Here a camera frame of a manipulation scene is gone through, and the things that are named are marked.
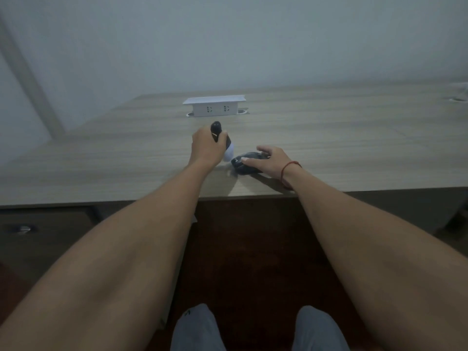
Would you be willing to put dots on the person's right forearm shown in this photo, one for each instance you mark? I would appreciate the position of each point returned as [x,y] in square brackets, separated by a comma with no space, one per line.
[369,252]

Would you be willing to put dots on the person's left forearm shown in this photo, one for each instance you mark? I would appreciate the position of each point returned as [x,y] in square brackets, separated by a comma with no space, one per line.
[120,252]

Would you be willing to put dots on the person's left hand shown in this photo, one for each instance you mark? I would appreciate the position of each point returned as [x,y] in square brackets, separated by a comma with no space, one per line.
[205,146]

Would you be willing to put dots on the grey desk drawer front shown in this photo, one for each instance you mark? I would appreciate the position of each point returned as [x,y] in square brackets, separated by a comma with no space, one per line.
[47,244]

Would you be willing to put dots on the white pop-up power socket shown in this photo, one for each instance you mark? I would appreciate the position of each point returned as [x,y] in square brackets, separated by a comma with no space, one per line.
[215,105]

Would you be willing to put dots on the person's left thumb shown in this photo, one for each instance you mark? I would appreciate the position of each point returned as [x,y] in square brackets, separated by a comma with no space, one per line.
[221,137]

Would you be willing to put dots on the black and white handheld device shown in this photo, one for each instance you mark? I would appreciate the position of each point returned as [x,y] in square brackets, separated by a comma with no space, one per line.
[229,153]

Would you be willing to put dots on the person's leg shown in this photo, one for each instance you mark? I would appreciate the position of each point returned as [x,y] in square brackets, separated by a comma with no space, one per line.
[199,330]
[320,332]

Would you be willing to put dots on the person's right leg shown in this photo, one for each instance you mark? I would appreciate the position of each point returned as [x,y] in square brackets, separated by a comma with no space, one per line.
[320,332]

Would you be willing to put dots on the person's right hand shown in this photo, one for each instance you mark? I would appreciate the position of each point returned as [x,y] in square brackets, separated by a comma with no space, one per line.
[272,164]

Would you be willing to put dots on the black computer mouse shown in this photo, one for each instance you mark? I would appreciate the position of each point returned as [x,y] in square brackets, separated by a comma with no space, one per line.
[245,169]

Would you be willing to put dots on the person's left leg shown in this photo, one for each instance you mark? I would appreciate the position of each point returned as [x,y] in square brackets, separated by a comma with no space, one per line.
[199,330]

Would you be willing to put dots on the person's right thumb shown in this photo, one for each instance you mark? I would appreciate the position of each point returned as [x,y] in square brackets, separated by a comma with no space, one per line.
[252,162]

